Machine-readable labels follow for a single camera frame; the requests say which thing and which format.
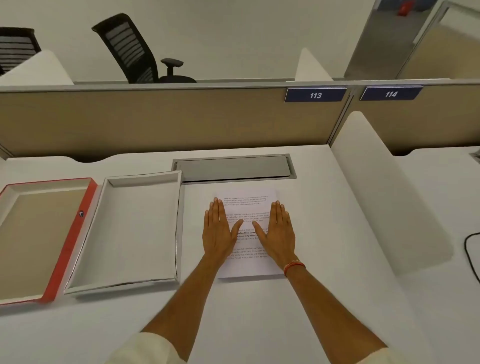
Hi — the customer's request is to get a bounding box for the person's right hand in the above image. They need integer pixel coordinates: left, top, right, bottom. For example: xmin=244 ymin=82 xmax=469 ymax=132
xmin=251 ymin=200 xmax=301 ymax=269

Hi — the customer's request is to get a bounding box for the person's left hand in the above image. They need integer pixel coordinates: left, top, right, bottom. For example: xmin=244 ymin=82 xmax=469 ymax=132
xmin=202 ymin=197 xmax=245 ymax=265

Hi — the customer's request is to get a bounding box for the printed white paper sheet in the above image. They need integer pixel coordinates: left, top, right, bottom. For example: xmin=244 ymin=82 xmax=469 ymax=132
xmin=214 ymin=189 xmax=285 ymax=280

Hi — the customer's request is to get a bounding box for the white cardboard box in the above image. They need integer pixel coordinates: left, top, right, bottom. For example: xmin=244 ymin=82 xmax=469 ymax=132
xmin=63 ymin=170 xmax=184 ymax=296

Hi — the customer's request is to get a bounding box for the red box lid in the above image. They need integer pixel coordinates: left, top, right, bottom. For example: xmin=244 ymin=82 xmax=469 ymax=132
xmin=0 ymin=177 xmax=98 ymax=305

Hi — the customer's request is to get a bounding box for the person's right forearm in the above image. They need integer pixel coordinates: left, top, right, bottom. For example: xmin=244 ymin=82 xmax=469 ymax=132
xmin=283 ymin=262 xmax=388 ymax=364

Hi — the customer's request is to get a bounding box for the person's left forearm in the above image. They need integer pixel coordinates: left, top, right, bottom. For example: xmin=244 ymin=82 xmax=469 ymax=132
xmin=140 ymin=254 xmax=230 ymax=363

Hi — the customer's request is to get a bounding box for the orange thread wristband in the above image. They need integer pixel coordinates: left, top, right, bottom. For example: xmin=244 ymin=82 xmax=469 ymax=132
xmin=283 ymin=259 xmax=307 ymax=278

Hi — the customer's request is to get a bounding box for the white desk divider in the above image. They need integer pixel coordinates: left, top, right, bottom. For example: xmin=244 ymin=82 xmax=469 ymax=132
xmin=329 ymin=110 xmax=455 ymax=277
xmin=294 ymin=47 xmax=334 ymax=82
xmin=0 ymin=49 xmax=75 ymax=86

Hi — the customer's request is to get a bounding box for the wide beige partition panel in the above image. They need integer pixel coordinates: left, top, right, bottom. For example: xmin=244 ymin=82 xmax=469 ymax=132
xmin=0 ymin=80 xmax=355 ymax=158

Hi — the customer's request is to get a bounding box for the cream left sleeve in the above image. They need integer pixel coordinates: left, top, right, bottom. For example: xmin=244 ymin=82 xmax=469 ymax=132
xmin=104 ymin=331 xmax=187 ymax=364

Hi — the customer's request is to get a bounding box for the cream sleeve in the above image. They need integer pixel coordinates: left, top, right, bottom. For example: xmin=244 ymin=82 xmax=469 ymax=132
xmin=104 ymin=331 xmax=187 ymax=364
xmin=354 ymin=346 xmax=406 ymax=364

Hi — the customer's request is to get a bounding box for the blue number sign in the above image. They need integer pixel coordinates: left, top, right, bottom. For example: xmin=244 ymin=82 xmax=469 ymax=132
xmin=359 ymin=86 xmax=424 ymax=102
xmin=284 ymin=87 xmax=348 ymax=103

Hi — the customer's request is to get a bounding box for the cream right sleeve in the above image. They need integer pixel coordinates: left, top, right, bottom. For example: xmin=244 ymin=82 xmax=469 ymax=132
xmin=354 ymin=346 xmax=406 ymax=364

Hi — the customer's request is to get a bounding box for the black office chair with armrest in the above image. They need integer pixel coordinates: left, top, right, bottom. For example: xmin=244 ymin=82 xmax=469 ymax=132
xmin=91 ymin=13 xmax=197 ymax=84

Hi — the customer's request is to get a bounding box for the glass door panel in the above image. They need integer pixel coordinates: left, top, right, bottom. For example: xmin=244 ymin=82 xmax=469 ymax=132
xmin=344 ymin=0 xmax=480 ymax=80

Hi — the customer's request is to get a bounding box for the black mesh office chair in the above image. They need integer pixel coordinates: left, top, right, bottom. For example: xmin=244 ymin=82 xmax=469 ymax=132
xmin=0 ymin=26 xmax=42 ymax=76

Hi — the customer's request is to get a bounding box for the grey desk cable hatch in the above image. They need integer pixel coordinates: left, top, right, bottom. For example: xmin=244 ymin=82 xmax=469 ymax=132
xmin=171 ymin=153 xmax=297 ymax=185

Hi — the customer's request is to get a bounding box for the black cable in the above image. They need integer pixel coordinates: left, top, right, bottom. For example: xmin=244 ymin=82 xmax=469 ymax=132
xmin=463 ymin=232 xmax=480 ymax=284

